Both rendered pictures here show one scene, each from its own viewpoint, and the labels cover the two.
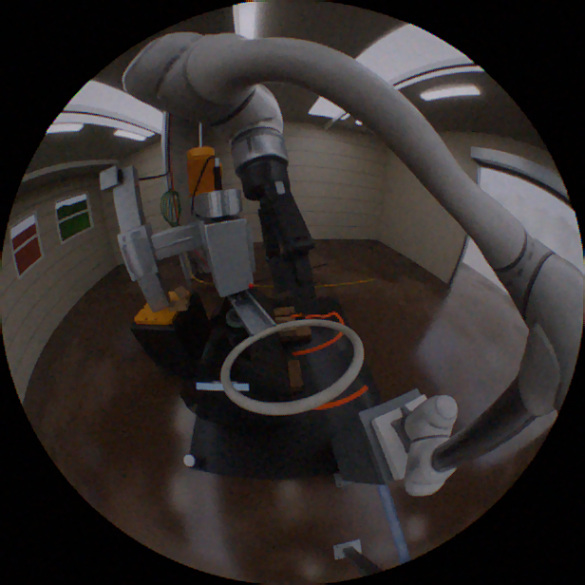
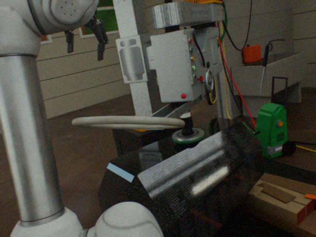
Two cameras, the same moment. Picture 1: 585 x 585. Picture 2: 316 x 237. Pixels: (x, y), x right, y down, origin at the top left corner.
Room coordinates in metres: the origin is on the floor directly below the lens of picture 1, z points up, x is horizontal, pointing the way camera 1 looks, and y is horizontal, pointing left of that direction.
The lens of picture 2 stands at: (-0.09, -1.09, 1.50)
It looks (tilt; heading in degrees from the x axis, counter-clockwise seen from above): 16 degrees down; 63
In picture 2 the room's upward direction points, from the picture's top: 10 degrees counter-clockwise
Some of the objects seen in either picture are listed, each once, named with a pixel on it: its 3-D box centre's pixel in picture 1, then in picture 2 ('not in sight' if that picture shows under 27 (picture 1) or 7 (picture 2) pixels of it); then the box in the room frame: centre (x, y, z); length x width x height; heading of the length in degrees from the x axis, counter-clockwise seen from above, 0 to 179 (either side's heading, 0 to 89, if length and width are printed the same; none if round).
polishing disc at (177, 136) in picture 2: (239, 315); (187, 134); (0.90, 0.38, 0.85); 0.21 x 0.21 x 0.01
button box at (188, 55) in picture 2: (249, 247); (190, 59); (0.90, 0.24, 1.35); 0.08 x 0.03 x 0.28; 34
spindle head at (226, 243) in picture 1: (224, 253); (182, 66); (0.96, 0.42, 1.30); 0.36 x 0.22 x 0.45; 34
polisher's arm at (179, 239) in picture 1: (160, 244); (157, 57); (1.20, 1.12, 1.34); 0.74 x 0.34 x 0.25; 123
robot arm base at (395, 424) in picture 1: (414, 424); not in sight; (0.09, -0.54, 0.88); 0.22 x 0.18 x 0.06; 13
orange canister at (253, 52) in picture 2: not in sight; (253, 52); (3.70, 2.25, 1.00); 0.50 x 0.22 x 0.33; 10
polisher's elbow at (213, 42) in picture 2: not in sight; (206, 52); (1.44, 0.75, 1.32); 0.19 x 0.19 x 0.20
